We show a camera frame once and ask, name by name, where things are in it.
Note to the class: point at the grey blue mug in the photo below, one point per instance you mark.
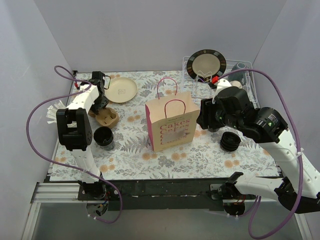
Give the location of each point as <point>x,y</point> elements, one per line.
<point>238,76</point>

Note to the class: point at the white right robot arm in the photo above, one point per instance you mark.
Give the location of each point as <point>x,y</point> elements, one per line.
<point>273,135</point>

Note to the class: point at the dark rimmed dinner plate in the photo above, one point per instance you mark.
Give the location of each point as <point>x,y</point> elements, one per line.
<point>206,64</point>

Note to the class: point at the black table edge rail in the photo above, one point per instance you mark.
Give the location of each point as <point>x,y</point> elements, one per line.
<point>173,194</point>

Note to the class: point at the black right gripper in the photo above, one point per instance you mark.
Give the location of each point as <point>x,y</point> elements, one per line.
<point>203,115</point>

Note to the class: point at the black printed coffee cup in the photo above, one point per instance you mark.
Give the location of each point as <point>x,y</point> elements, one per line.
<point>213,130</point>

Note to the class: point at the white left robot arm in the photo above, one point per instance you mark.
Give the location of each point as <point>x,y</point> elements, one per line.
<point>75,132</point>

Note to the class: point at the pink paper gift bag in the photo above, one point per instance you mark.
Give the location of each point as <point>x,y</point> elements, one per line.
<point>171,120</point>

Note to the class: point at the stack of black lids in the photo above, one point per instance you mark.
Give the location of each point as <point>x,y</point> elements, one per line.
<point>230,141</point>

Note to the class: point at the cream round plate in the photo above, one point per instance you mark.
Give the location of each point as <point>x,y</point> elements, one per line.
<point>121,90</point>

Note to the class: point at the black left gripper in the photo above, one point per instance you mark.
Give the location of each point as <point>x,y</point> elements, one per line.
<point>100,104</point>

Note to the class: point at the brown cardboard cup carrier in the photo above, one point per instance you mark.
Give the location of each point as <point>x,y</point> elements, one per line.
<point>106,117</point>

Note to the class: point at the patterned ceramic bowl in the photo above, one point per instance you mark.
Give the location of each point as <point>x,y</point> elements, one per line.
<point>237,84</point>

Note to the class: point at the stack of black cups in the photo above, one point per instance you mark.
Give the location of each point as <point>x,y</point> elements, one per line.
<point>104,137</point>

